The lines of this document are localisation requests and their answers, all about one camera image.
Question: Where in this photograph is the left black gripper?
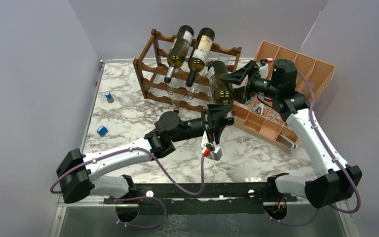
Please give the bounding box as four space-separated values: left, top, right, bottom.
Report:
170 103 235 144

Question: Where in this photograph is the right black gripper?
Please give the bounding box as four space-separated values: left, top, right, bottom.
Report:
220 60 280 104

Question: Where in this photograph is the green wine bottle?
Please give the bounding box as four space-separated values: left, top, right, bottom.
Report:
186 27 215 87
164 25 194 83
206 60 236 126

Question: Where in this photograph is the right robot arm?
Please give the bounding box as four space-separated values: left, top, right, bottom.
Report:
222 59 362 214

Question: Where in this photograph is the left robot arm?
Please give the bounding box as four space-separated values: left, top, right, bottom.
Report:
50 104 233 204

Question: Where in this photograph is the clear bottle lower left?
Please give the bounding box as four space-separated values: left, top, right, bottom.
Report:
167 78 183 114

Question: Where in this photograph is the brown wooden wine rack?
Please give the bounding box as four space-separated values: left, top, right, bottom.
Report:
133 29 242 112

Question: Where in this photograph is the blue cap small bottle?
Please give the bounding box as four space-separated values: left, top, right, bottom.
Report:
104 91 114 103

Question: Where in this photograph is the orange plastic organizer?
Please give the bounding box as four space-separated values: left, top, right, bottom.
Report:
233 41 335 151

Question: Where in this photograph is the blue small box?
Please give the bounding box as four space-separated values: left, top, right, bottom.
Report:
97 125 109 137

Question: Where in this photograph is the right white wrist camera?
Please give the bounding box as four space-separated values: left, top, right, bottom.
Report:
259 58 273 79

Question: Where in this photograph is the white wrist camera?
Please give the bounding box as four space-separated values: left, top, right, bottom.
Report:
259 58 273 79
201 133 223 161

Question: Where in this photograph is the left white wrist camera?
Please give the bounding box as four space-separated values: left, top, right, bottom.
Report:
201 133 223 161

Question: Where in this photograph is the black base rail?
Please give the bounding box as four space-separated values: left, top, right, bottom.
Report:
103 182 297 216

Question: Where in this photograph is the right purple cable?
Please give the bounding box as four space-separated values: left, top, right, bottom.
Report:
294 70 362 227

